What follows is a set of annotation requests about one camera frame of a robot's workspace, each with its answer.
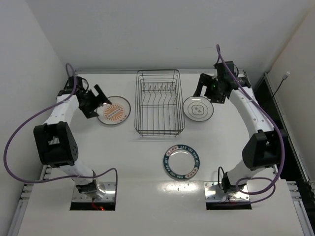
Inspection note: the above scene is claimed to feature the orange sunburst pattern plate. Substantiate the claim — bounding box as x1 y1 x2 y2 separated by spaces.
96 96 131 126

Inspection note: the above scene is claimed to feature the white plate grey line pattern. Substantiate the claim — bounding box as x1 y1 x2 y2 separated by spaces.
183 96 214 122

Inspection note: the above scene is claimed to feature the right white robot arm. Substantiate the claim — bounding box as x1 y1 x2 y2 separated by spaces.
193 61 285 193

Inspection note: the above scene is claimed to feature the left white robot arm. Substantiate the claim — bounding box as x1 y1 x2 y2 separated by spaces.
33 77 111 200

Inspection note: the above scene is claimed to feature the teal rimmed lettered plate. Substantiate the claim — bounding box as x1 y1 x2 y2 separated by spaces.
162 144 200 180

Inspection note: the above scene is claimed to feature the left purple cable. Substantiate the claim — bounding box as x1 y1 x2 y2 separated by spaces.
3 63 119 200

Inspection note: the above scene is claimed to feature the purple cable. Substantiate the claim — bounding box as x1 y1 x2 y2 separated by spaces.
3 63 119 200
216 44 285 205

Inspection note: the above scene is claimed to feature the right aluminium frame rail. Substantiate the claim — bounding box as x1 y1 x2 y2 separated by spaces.
263 72 310 182

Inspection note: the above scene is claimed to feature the aluminium frame rail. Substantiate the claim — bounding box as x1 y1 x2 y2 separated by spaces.
263 72 310 182
7 165 54 236

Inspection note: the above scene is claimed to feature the metal wire dish rack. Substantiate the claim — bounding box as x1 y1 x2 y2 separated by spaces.
134 69 185 137

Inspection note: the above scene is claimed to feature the black cable white plug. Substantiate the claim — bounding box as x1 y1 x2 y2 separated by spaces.
271 71 290 99

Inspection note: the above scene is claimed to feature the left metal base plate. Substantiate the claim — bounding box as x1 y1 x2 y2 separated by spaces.
71 182 116 203

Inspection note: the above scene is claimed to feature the metal base plate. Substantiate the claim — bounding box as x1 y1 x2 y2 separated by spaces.
71 182 116 203
204 181 250 204

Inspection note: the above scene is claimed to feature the left aluminium frame rail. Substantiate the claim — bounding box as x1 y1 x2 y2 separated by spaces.
7 165 54 236

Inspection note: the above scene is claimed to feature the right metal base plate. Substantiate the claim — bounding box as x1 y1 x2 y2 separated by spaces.
204 181 250 204

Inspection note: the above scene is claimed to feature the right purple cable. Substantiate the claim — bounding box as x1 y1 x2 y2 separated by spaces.
216 44 285 205

